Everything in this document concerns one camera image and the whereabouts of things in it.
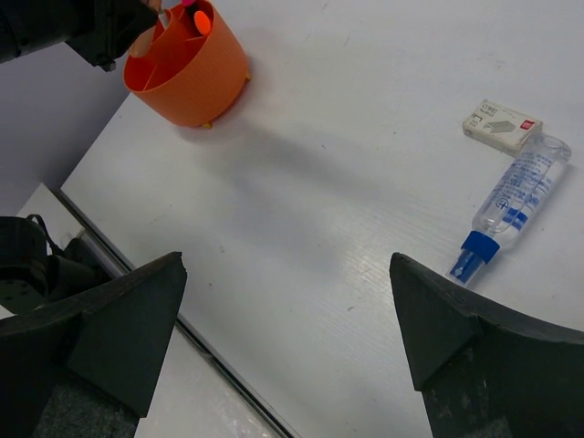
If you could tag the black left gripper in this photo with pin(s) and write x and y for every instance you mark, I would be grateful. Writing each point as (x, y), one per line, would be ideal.
(99, 31)

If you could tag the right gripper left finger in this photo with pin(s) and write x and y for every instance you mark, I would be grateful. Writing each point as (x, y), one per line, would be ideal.
(88, 366)

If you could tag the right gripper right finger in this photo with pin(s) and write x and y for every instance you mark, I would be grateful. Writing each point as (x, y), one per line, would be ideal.
(485, 370)

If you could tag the blue glue bottle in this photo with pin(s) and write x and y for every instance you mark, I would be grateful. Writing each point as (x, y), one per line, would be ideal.
(516, 199)

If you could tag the orange highlighter black body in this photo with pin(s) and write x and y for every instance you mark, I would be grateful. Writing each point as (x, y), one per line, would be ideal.
(202, 22)

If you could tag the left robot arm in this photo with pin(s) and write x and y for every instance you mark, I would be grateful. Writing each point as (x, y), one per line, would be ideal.
(34, 270)

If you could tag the salmon pink eraser stick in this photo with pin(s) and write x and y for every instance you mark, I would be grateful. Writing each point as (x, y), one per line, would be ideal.
(141, 45)

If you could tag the orange round pen holder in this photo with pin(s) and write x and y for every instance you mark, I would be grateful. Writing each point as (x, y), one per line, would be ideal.
(189, 79)

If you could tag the small white eraser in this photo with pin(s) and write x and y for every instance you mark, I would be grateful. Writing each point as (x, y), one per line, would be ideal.
(501, 128)

